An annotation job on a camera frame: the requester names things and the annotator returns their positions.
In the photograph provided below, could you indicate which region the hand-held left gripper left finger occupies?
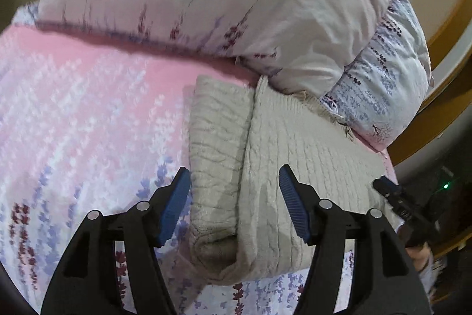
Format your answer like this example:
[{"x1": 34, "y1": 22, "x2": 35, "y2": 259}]
[{"x1": 40, "y1": 167, "x2": 192, "y2": 315}]

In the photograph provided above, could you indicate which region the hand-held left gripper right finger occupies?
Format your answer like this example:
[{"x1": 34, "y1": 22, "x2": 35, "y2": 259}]
[{"x1": 278, "y1": 164, "x2": 432, "y2": 315}]

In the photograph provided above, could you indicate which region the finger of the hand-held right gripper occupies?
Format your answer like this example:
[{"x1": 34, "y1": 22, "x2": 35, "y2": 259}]
[{"x1": 373, "y1": 176, "x2": 403, "y2": 202}]

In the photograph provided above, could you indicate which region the beige cable-knit sweater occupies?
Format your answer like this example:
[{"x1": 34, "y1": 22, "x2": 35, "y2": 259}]
[{"x1": 183, "y1": 74, "x2": 401, "y2": 287}]

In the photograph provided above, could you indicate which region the person's right hand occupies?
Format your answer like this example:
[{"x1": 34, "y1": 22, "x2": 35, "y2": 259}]
[{"x1": 407, "y1": 244, "x2": 433, "y2": 271}]

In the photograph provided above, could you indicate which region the pink floral bed sheet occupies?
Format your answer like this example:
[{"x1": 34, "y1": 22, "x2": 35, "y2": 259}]
[{"x1": 0, "y1": 3, "x2": 401, "y2": 315}]

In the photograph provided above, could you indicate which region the wooden bed frame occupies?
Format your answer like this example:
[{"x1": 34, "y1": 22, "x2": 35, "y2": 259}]
[{"x1": 389, "y1": 0, "x2": 472, "y2": 168}]

